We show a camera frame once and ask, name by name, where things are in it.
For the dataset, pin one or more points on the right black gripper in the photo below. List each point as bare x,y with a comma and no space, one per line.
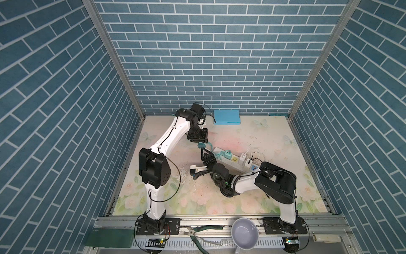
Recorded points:
211,157

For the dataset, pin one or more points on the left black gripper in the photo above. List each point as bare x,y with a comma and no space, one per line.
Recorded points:
202,138

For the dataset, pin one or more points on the teal square charger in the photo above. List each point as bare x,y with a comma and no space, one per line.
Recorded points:
202,145

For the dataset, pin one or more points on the teal plug adapter with prongs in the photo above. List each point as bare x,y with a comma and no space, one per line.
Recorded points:
224,154

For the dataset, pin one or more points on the white charger with black cable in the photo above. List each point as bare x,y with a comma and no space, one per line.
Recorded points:
252,163

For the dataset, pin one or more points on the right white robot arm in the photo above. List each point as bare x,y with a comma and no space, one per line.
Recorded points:
276,182

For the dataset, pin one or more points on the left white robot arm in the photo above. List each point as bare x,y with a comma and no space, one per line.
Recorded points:
154,168

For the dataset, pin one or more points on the white multicolour power strip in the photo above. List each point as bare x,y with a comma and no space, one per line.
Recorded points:
233,163

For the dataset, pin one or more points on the light blue box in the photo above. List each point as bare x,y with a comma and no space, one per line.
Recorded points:
227,117

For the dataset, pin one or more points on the grey bowl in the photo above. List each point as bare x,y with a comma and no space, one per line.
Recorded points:
245,234

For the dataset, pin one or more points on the dark green board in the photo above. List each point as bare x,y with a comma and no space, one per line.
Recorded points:
110,238

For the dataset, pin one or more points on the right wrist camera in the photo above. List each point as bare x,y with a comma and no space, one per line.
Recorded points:
194,169

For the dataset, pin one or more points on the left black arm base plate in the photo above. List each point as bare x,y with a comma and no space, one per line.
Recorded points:
149,227

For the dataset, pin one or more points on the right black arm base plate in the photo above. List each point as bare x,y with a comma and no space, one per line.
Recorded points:
275,226

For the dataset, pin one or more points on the white slotted cable duct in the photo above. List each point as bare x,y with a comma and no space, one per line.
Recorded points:
209,244

